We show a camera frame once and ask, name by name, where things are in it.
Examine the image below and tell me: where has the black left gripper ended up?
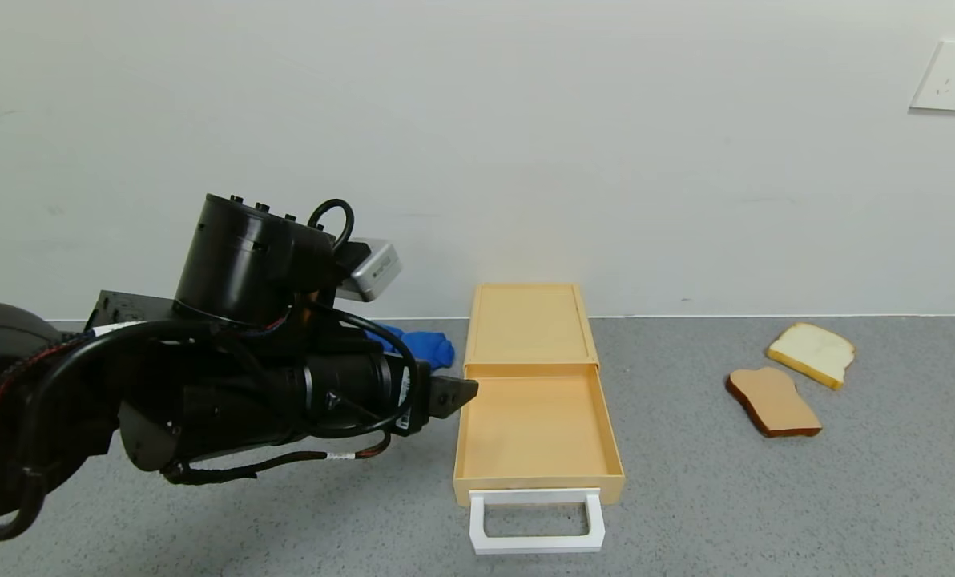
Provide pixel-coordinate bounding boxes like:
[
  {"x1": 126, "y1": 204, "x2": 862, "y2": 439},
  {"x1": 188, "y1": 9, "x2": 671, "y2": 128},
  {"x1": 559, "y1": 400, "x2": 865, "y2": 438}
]
[{"x1": 302, "y1": 349, "x2": 479, "y2": 435}]

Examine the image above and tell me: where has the yellow drawer with white handle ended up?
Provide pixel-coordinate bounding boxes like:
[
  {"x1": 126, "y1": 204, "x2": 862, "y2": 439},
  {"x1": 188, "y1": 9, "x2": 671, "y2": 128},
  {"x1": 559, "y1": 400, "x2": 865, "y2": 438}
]
[{"x1": 452, "y1": 365, "x2": 627, "y2": 555}]

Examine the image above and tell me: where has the crumpled blue cloth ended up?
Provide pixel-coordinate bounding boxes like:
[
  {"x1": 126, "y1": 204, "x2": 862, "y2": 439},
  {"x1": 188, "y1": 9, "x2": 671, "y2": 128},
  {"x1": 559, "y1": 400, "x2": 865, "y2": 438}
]
[{"x1": 365, "y1": 322, "x2": 456, "y2": 371}]

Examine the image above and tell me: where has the brown toast slice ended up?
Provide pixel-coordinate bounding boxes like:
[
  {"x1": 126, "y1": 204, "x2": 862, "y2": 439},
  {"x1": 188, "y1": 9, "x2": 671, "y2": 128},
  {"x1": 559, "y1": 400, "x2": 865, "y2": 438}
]
[{"x1": 725, "y1": 367, "x2": 824, "y2": 438}]

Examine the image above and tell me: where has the white bread slice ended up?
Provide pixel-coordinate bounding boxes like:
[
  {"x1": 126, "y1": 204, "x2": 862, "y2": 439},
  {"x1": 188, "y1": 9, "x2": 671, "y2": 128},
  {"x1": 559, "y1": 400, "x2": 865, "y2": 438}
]
[{"x1": 766, "y1": 322, "x2": 857, "y2": 391}]

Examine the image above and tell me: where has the braided cable with white tags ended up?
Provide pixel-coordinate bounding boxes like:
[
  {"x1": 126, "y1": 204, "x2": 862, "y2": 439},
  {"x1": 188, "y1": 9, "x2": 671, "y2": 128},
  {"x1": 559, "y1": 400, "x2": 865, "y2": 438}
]
[{"x1": 161, "y1": 433, "x2": 390, "y2": 486}]

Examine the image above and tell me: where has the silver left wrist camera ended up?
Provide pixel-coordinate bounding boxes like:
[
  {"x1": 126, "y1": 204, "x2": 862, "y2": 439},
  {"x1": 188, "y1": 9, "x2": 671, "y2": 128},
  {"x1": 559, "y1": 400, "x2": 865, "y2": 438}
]
[{"x1": 335, "y1": 238, "x2": 403, "y2": 303}]

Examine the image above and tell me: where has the thin black camera cable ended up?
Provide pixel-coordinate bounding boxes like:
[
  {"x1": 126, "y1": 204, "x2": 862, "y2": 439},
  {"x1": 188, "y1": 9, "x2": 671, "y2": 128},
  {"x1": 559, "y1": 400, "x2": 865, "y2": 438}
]
[{"x1": 308, "y1": 198, "x2": 356, "y2": 254}]

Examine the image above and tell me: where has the white wall socket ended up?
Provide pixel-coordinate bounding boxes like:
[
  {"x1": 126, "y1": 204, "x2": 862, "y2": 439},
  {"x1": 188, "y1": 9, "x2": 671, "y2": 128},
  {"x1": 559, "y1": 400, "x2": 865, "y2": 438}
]
[{"x1": 909, "y1": 40, "x2": 955, "y2": 113}]

